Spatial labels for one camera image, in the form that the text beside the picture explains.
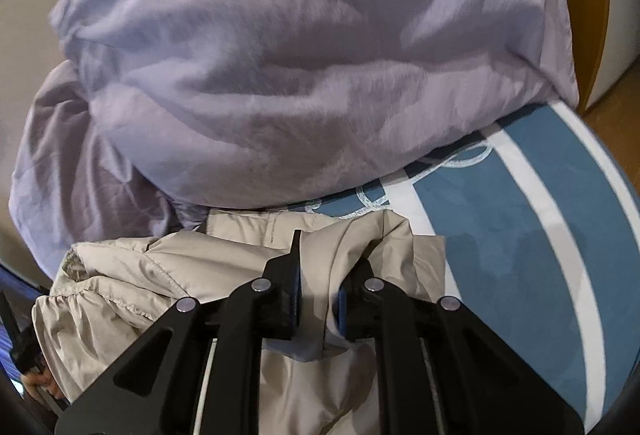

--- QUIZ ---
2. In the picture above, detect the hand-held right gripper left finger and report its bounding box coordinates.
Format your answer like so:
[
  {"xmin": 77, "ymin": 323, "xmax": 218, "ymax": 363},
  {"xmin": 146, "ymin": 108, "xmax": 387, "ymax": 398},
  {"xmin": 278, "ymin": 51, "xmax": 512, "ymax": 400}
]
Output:
[{"xmin": 54, "ymin": 229, "xmax": 303, "ymax": 435}]

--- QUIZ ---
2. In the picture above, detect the lavender pillow on top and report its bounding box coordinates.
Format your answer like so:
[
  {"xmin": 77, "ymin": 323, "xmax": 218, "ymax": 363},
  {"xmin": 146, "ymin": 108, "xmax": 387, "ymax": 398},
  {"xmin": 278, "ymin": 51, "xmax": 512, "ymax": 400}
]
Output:
[{"xmin": 49, "ymin": 0, "xmax": 581, "ymax": 212}]

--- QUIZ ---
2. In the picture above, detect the crumpled lavender pillow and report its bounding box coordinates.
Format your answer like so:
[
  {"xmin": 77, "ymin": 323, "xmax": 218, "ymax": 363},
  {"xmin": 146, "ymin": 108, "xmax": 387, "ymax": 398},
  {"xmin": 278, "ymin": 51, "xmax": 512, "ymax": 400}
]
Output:
[{"xmin": 10, "ymin": 59, "xmax": 211, "ymax": 281}]

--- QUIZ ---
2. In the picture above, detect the blue white striped bed sheet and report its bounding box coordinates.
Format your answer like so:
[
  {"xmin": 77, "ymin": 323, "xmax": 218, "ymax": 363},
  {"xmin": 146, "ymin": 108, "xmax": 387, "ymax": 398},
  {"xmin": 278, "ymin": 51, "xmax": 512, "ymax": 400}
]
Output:
[{"xmin": 300, "ymin": 100, "xmax": 640, "ymax": 435}]

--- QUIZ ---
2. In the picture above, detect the beige puffer jacket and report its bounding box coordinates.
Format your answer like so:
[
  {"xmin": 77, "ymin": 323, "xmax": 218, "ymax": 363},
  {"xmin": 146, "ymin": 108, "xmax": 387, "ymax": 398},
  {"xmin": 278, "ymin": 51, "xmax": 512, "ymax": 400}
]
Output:
[{"xmin": 31, "ymin": 208, "xmax": 447, "ymax": 435}]

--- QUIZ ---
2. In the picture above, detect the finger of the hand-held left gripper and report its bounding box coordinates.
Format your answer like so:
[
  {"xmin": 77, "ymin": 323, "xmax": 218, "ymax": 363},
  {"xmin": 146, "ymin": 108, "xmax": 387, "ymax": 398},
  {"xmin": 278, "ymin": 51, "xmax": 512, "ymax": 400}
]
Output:
[{"xmin": 0, "ymin": 289, "xmax": 45, "ymax": 374}]

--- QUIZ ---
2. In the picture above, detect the person's left hand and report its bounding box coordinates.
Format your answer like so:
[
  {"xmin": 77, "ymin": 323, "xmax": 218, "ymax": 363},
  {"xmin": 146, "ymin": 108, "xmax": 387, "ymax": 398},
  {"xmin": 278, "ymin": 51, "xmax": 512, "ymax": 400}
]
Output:
[{"xmin": 22, "ymin": 362, "xmax": 68, "ymax": 403}]

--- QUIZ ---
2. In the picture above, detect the blue printed board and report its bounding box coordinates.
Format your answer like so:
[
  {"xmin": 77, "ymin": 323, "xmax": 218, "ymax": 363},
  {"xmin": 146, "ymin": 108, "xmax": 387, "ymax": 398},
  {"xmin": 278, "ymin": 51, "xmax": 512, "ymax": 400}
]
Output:
[{"xmin": 0, "ymin": 265, "xmax": 42, "ymax": 383}]

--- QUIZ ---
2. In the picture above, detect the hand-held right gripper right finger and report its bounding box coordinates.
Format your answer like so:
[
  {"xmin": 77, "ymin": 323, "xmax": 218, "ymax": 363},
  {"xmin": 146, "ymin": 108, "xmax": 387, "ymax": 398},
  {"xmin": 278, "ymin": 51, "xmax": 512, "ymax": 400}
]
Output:
[{"xmin": 332, "ymin": 259, "xmax": 586, "ymax": 435}]

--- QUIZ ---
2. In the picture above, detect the wooden bed headboard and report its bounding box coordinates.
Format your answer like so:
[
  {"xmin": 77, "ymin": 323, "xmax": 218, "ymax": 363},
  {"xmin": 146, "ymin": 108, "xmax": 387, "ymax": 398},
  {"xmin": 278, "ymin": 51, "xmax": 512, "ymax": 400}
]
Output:
[{"xmin": 575, "ymin": 0, "xmax": 614, "ymax": 112}]

